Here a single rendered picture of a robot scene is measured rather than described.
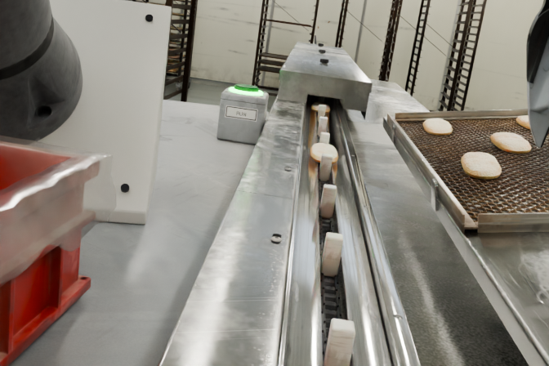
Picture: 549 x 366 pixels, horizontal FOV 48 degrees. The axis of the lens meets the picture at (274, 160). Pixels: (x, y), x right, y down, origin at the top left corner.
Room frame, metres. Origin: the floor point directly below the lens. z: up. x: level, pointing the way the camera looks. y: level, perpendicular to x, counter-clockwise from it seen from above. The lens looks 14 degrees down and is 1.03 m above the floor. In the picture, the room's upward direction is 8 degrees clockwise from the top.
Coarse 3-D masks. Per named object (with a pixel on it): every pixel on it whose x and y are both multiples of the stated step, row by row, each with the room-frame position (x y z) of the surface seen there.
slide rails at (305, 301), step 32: (352, 192) 0.65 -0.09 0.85; (352, 224) 0.54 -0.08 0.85; (352, 256) 0.46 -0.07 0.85; (320, 288) 0.40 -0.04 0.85; (352, 288) 0.40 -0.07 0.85; (288, 320) 0.34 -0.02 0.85; (320, 320) 0.35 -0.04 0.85; (352, 320) 0.35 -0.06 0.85; (288, 352) 0.31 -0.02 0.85; (320, 352) 0.31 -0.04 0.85; (352, 352) 0.32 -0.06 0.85; (384, 352) 0.32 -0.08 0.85
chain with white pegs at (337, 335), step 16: (320, 96) 1.28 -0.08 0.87; (320, 112) 1.14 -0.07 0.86; (320, 128) 1.00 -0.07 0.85; (320, 176) 0.72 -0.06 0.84; (320, 192) 0.67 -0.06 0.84; (336, 192) 0.58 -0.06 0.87; (320, 208) 0.58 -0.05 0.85; (320, 224) 0.56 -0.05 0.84; (320, 240) 0.51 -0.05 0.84; (336, 240) 0.44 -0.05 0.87; (320, 256) 0.48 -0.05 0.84; (336, 256) 0.44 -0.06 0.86; (320, 272) 0.44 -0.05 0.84; (336, 272) 0.44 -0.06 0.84; (336, 288) 0.42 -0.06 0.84; (336, 304) 0.40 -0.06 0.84; (336, 320) 0.31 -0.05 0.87; (336, 336) 0.30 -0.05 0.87; (352, 336) 0.30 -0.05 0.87; (336, 352) 0.30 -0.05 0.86
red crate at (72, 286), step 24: (48, 264) 0.35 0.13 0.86; (72, 264) 0.38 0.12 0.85; (0, 288) 0.29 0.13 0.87; (24, 288) 0.32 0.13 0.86; (48, 288) 0.35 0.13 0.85; (72, 288) 0.38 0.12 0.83; (0, 312) 0.29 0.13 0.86; (24, 312) 0.32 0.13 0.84; (48, 312) 0.34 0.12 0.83; (0, 336) 0.29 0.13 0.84; (24, 336) 0.31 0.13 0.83; (0, 360) 0.29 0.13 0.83
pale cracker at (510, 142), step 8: (496, 136) 0.76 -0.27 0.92; (504, 136) 0.75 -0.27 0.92; (512, 136) 0.75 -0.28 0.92; (520, 136) 0.75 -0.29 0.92; (496, 144) 0.74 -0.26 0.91; (504, 144) 0.72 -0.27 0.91; (512, 144) 0.72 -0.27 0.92; (520, 144) 0.72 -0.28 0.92; (528, 144) 0.72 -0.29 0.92; (512, 152) 0.71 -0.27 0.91; (520, 152) 0.70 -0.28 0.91; (528, 152) 0.71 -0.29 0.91
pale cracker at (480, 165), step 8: (472, 152) 0.68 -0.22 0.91; (480, 152) 0.67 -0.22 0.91; (464, 160) 0.65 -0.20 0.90; (472, 160) 0.63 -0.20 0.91; (480, 160) 0.63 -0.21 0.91; (488, 160) 0.63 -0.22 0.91; (496, 160) 0.64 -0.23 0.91; (464, 168) 0.63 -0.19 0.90; (472, 168) 0.61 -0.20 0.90; (480, 168) 0.61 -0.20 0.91; (488, 168) 0.60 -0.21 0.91; (496, 168) 0.61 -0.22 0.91; (472, 176) 0.60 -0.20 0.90; (480, 176) 0.59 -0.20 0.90; (488, 176) 0.59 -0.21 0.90; (496, 176) 0.60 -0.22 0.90
